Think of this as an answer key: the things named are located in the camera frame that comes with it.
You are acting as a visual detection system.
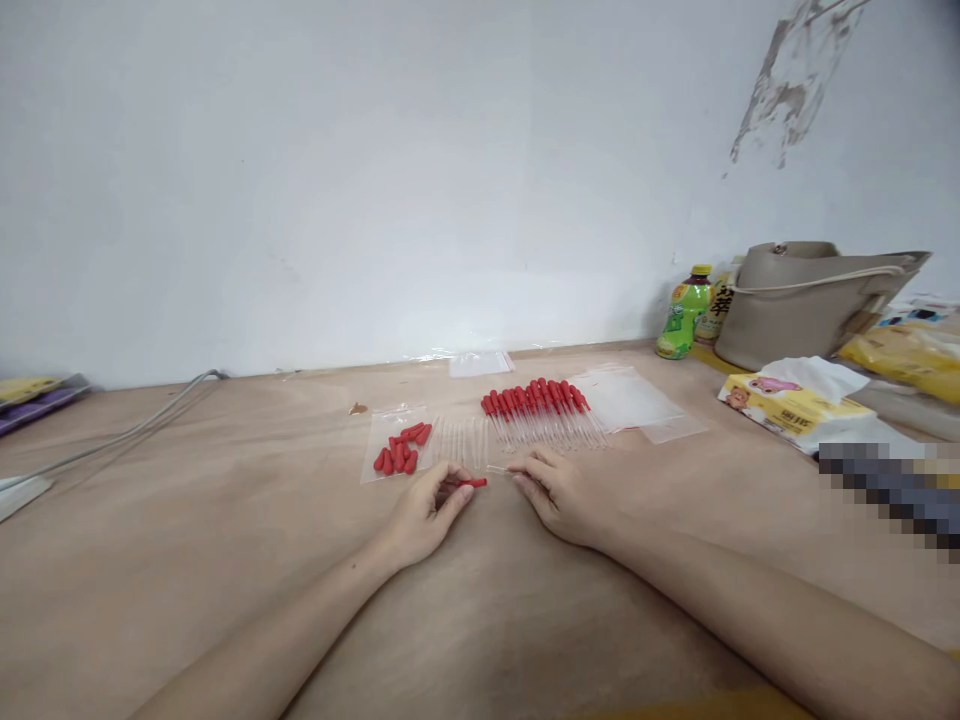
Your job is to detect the person's right thumb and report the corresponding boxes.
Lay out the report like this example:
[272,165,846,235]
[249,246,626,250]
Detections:
[515,476,553,523]

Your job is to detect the row of bare glass tubes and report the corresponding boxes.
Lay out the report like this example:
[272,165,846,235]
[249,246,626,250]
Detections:
[430,414,498,471]

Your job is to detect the person's left thumb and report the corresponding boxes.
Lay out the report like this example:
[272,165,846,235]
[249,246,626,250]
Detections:
[430,487,478,524]

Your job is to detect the grey cable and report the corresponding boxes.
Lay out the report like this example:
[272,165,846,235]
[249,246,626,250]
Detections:
[0,368,229,493]

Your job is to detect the person's left hand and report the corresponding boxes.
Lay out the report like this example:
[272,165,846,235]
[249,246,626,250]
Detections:
[372,458,478,572]

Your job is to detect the yellow tissue pack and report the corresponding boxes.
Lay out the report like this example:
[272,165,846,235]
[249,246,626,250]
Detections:
[717,355,880,457]

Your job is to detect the pile of red bulbs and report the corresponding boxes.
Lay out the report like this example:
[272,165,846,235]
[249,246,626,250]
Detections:
[373,421,435,477]

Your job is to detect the yellow plastic packet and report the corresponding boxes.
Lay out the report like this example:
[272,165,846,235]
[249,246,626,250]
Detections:
[835,320,960,408]

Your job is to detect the yellow label drink bottle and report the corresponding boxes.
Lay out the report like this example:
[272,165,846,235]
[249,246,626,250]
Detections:
[695,254,745,346]

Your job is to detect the row of red-capped droppers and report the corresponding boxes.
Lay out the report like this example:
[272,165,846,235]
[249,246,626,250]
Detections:
[480,377,613,457]

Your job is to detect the person's left fingers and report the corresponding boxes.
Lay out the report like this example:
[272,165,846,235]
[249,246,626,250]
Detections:
[408,458,471,498]

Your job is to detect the person's right index finger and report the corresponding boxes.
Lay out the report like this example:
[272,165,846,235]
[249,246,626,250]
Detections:
[509,449,565,483]

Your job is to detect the person's right hand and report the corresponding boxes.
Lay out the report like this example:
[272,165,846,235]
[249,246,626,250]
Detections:
[509,447,628,554]

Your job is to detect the purple tray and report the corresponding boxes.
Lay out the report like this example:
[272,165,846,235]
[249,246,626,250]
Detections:
[0,373,104,439]

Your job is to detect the small clear zip bags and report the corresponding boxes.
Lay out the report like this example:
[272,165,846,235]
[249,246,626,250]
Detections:
[447,350,517,378]

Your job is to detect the white power strip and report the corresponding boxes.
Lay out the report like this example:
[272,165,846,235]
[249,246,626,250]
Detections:
[0,475,55,524]

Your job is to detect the clear bag under bulbs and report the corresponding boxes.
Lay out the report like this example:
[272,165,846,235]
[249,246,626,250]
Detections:
[361,403,438,486]

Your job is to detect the green drink bottle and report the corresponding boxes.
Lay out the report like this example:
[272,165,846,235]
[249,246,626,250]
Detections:
[655,263,716,362]

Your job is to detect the stack of large zip bags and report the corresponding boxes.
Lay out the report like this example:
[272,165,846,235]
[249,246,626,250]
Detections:
[567,362,711,447]

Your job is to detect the beige handbag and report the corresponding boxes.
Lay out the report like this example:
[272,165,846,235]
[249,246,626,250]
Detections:
[713,240,934,373]

